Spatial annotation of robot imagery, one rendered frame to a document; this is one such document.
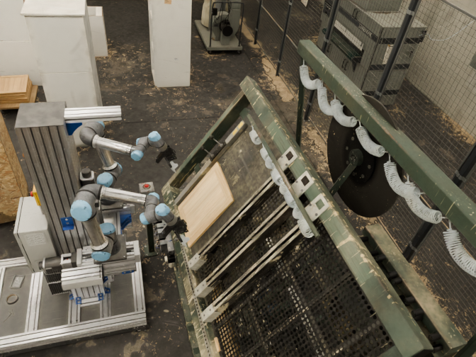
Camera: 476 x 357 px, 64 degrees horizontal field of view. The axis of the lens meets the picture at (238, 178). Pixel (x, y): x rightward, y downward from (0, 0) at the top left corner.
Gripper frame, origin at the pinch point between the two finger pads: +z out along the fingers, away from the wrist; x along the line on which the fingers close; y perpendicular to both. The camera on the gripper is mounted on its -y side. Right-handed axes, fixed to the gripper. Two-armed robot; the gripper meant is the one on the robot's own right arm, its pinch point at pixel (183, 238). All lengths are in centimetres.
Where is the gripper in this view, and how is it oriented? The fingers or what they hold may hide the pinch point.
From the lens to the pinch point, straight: 259.4
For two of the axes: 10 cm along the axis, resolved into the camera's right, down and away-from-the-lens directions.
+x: -2.6, -6.8, 6.9
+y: 9.0, -4.3, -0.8
